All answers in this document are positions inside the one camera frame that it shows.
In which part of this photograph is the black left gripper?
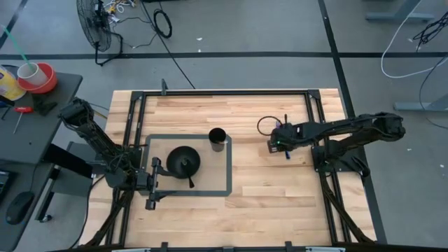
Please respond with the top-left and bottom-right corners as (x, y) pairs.
(135, 157), (178, 210)

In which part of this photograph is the black bowl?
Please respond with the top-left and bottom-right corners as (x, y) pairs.
(166, 146), (202, 180)

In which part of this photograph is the black cup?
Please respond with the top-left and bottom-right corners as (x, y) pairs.
(208, 127), (228, 153)

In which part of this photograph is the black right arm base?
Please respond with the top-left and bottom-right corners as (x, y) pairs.
(311, 143), (371, 178)

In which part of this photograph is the grey-bordered placemat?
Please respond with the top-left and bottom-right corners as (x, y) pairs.
(137, 134), (233, 197)

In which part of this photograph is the grey desk foot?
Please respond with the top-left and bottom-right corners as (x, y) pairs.
(365, 0), (435, 22)
(393, 91), (448, 113)

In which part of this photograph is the black side table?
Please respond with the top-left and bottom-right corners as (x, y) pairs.
(0, 64), (84, 166)

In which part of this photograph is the black computer mouse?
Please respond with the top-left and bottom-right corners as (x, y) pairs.
(4, 190), (35, 226)

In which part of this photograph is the dark grey desk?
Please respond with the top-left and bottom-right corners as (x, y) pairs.
(0, 159), (53, 252)

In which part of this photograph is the dark phone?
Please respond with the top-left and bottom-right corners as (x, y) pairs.
(0, 170), (12, 202)

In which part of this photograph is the white paper cup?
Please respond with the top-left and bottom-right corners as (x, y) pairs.
(16, 62), (49, 88)

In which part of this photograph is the black floor fan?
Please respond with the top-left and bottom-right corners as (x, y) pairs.
(76, 0), (124, 67)

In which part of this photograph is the yellow container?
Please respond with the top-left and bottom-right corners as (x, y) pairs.
(0, 65), (27, 102)

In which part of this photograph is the green drinking straw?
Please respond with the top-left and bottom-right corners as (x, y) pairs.
(1, 24), (37, 73)

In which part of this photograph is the black looped gripper cable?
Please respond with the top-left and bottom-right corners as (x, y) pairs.
(256, 113), (289, 137)

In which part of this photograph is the black aluminium table frame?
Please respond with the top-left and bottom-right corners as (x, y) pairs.
(82, 88), (379, 248)

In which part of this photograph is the yellow cable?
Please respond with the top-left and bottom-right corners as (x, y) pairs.
(89, 102), (109, 120)

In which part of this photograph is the long black floor cable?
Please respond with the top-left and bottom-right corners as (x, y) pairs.
(139, 0), (196, 90)

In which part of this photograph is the long white floor cable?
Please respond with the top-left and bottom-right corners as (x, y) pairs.
(380, 0), (448, 79)

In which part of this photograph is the coiled black cable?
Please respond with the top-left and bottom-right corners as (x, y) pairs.
(153, 8), (174, 39)

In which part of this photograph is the tangled black cable bundle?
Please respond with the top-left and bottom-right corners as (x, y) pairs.
(412, 10), (448, 48)

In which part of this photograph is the white cable bundle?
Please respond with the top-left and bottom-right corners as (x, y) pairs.
(103, 0), (137, 15)

